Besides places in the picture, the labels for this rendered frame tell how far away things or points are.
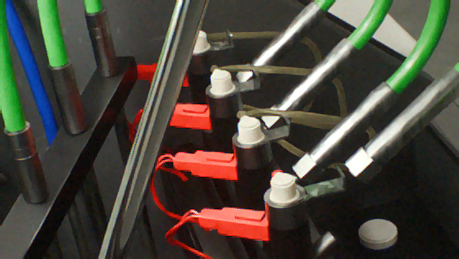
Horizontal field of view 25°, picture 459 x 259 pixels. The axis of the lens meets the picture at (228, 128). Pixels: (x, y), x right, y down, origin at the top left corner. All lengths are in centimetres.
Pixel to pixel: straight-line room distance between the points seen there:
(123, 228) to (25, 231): 43
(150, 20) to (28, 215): 29
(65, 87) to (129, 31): 18
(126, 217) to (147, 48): 69
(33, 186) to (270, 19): 34
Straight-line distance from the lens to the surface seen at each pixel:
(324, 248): 73
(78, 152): 79
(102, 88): 87
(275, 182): 69
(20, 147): 72
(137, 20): 96
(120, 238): 29
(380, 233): 107
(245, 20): 98
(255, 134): 75
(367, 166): 70
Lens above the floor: 151
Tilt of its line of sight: 31 degrees down
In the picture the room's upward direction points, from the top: 9 degrees counter-clockwise
